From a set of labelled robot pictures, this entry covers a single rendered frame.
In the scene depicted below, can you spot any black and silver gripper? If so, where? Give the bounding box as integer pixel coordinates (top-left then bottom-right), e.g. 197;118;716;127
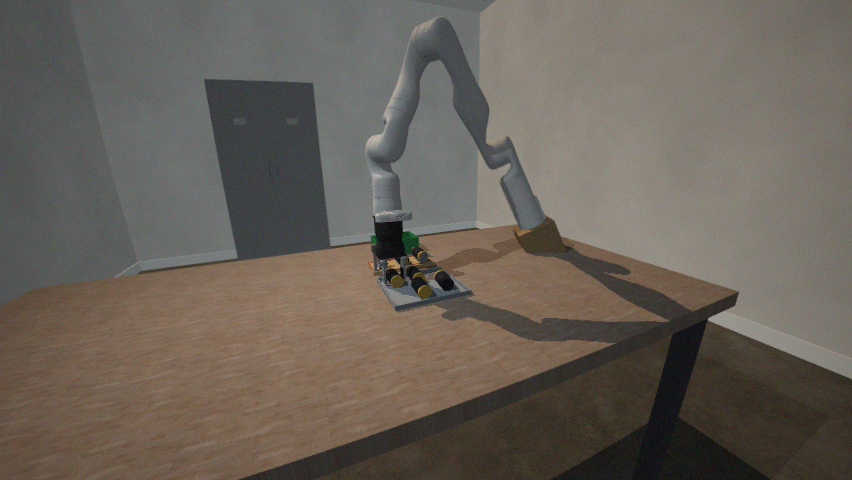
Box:
373;196;412;284

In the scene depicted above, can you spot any green open-top box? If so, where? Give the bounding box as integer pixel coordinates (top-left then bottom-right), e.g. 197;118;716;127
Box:
371;231;418;255

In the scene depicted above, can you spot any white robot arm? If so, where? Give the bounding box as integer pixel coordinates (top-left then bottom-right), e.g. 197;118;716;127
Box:
365;17;546;230

